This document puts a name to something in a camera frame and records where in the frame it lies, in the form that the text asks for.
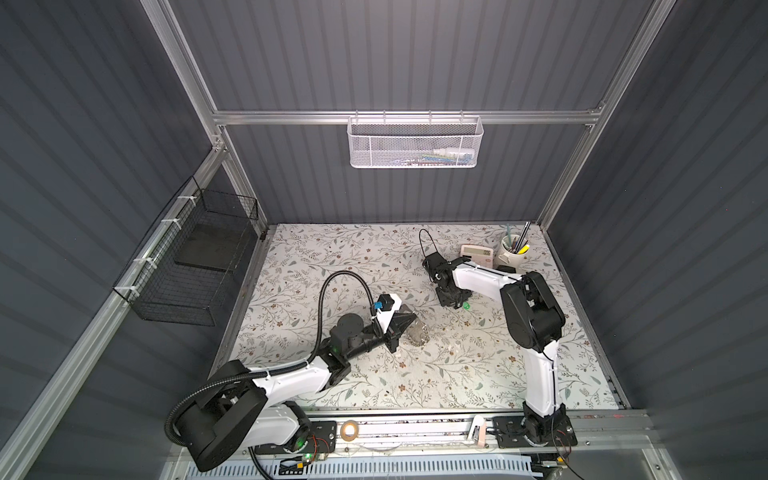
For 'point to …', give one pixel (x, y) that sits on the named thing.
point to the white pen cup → (514, 249)
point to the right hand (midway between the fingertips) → (459, 299)
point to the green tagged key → (466, 305)
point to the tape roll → (349, 430)
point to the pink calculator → (482, 256)
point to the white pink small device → (478, 433)
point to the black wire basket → (183, 273)
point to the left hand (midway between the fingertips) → (415, 316)
